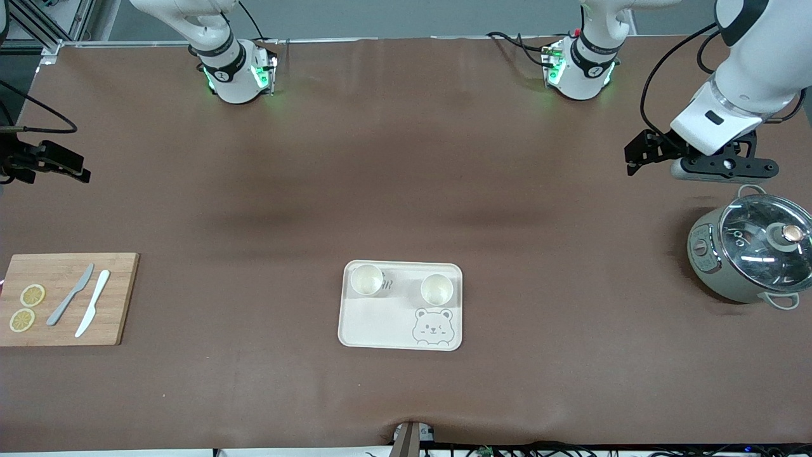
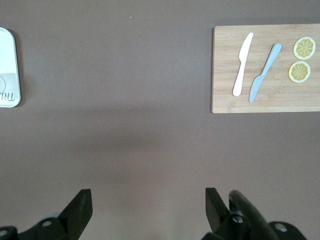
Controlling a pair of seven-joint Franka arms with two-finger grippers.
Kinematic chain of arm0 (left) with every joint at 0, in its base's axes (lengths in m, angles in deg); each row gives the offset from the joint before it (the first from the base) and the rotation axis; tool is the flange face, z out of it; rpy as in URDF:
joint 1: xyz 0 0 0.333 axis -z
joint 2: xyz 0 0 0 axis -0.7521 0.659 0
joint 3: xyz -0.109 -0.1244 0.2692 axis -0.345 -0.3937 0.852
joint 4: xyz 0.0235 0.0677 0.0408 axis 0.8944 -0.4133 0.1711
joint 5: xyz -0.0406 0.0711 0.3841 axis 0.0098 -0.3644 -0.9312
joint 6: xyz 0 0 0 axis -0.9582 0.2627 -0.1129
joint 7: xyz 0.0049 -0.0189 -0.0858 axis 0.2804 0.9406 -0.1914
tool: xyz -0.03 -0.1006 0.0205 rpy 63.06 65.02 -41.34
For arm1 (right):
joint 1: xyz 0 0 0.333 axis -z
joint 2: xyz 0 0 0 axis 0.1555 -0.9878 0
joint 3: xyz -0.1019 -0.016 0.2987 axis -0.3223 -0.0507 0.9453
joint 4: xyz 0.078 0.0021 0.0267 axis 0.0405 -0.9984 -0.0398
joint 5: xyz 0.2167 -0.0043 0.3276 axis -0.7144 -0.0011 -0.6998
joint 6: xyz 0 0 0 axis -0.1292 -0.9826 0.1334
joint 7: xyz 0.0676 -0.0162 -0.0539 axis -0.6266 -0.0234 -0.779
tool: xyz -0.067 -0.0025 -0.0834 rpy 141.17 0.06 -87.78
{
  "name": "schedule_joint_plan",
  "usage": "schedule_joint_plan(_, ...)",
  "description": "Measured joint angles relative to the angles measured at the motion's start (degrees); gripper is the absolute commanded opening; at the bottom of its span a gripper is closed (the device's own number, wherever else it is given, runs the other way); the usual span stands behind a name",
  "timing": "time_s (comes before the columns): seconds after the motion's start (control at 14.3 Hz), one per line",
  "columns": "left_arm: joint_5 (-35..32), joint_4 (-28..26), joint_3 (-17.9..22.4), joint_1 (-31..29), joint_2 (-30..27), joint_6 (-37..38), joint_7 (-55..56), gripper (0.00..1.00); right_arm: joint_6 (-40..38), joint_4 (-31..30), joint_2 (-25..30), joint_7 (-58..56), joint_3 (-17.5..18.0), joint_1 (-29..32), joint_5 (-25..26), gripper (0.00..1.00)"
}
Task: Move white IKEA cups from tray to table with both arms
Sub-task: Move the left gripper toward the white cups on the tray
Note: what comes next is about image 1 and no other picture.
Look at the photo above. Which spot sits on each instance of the grey-green electric pot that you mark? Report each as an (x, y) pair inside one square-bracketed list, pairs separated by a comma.
[(707, 266)]

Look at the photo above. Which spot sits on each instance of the grey plastic knife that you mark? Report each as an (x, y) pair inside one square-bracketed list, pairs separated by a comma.
[(68, 296)]

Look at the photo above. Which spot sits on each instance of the glass pot lid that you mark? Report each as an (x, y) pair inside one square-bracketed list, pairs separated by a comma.
[(761, 247)]

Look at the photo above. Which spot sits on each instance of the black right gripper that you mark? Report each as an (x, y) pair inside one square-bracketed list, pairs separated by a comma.
[(19, 158)]

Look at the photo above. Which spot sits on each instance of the white plastic knife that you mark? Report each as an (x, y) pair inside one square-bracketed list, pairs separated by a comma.
[(92, 303)]

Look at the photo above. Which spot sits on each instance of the cream tray with bear print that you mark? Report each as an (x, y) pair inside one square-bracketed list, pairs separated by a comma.
[(380, 324)]

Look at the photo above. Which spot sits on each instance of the yellow lemon slice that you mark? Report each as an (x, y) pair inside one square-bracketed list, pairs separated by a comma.
[(22, 320), (33, 295)]

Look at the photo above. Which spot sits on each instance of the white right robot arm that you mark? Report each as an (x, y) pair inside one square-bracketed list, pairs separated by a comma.
[(231, 76)]

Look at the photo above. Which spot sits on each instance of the wooden cutting board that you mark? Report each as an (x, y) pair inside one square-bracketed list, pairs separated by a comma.
[(120, 304)]

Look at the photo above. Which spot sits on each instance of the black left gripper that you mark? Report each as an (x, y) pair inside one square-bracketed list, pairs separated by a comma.
[(663, 145)]

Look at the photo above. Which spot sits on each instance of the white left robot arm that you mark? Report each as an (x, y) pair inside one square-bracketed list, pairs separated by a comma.
[(761, 63)]

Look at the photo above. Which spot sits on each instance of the white plastic cup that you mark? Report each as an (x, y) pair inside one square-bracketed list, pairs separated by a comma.
[(367, 280), (437, 289)]

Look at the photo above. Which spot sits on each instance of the black left camera mount bar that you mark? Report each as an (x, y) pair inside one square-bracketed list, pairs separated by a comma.
[(755, 169)]

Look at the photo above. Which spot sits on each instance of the aluminium frame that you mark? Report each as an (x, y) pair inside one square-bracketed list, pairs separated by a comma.
[(79, 19)]

